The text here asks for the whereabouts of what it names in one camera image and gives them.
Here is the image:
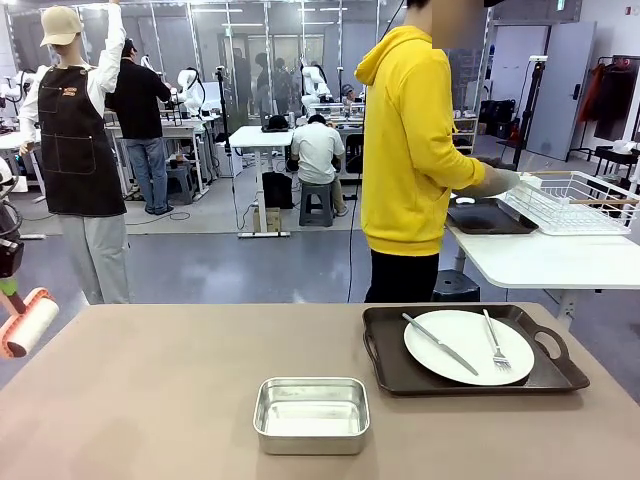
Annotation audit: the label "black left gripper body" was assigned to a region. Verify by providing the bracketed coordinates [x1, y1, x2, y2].
[0, 238, 25, 280]

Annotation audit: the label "pink lint roller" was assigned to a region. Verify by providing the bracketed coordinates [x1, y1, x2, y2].
[0, 287, 60, 360]

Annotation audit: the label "brown serving tray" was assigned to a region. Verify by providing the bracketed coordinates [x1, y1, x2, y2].
[446, 198, 540, 236]
[362, 303, 591, 399]

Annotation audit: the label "silver table knife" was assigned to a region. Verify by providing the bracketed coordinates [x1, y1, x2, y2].
[402, 312, 480, 376]

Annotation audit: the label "silver fork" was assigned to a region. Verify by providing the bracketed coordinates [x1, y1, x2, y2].
[482, 308, 512, 374]

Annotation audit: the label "person's right forearm yellow sleeve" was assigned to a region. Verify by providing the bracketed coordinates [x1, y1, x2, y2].
[439, 144, 489, 199]

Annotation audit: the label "person's right hand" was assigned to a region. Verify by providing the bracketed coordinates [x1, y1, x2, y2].
[480, 166, 522, 200]

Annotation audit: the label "round white background table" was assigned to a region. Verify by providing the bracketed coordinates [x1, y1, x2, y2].
[0, 130, 41, 189]

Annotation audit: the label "dark brown apron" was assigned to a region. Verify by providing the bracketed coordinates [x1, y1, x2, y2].
[37, 64, 127, 217]

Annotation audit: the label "grey plastic step stool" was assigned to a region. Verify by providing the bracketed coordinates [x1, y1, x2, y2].
[298, 182, 335, 228]
[165, 164, 197, 205]

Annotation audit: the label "standing person in black top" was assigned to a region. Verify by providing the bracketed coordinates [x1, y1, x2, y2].
[105, 38, 174, 216]

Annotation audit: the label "white-shirted mannequin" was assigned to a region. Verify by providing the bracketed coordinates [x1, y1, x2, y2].
[18, 0, 132, 305]

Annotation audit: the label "white background workbench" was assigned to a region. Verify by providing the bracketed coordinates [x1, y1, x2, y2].
[102, 117, 221, 201]

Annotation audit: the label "beige baseball cap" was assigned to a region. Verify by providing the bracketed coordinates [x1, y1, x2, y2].
[39, 5, 84, 48]

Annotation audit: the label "cardboard box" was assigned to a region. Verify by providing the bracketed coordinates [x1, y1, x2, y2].
[252, 207, 281, 234]

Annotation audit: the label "black backpack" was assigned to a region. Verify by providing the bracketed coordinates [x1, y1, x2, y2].
[261, 171, 295, 210]

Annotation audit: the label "white standing desk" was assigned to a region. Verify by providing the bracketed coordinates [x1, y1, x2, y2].
[228, 124, 296, 239]

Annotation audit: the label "distant standing person dark clothes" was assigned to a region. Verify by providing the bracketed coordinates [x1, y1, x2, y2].
[254, 52, 277, 117]

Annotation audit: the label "seated person in white shirt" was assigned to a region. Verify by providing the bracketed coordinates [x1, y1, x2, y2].
[290, 113, 349, 217]

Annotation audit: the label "rectangular metal container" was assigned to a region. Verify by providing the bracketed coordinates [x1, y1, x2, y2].
[252, 376, 372, 456]

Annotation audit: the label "person in yellow hoodie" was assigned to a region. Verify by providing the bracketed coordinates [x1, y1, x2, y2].
[353, 0, 522, 305]

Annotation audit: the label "black round stool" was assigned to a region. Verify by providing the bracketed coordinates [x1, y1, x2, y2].
[432, 269, 481, 303]

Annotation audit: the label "white shoe rack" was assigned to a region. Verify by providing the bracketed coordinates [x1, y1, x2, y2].
[452, 117, 480, 154]

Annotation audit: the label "black suitcase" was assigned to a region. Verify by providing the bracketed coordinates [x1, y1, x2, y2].
[479, 98, 517, 139]

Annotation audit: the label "white rack cutlery holder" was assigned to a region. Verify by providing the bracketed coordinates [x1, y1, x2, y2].
[504, 174, 544, 202]

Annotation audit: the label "black tripod light stand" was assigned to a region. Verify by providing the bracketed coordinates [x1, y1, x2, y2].
[509, 55, 550, 174]

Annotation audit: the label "grey door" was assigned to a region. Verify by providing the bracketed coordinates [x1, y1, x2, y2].
[527, 20, 599, 162]

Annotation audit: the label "black clothes rack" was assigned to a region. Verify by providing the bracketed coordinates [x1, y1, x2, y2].
[567, 54, 640, 164]

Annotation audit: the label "left arm black braided hose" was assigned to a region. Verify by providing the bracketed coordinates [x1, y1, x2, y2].
[0, 198, 24, 241]

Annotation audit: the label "black frame wooden rail rack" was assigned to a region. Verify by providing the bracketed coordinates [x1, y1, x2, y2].
[159, 92, 182, 126]

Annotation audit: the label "black camera tripod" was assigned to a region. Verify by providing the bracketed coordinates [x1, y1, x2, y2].
[215, 64, 234, 154]

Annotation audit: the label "white wire dish rack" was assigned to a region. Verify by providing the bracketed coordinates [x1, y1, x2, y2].
[502, 170, 640, 237]

